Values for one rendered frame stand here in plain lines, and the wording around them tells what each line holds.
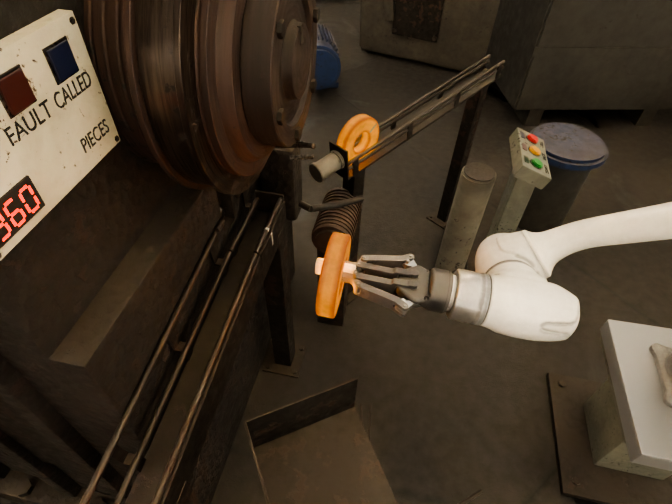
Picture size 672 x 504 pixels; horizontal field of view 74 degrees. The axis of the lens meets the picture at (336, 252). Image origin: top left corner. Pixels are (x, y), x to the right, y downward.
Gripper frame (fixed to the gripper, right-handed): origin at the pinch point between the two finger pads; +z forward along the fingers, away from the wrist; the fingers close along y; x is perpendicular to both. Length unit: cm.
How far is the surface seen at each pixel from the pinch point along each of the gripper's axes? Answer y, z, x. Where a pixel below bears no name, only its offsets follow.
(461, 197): 79, -33, -40
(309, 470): -26.5, -2.6, -23.7
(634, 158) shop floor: 194, -142, -78
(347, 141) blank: 58, 8, -11
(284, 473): -27.9, 1.5, -23.8
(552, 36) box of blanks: 213, -76, -27
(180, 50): -1.4, 21.6, 35.6
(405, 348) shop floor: 40, -25, -83
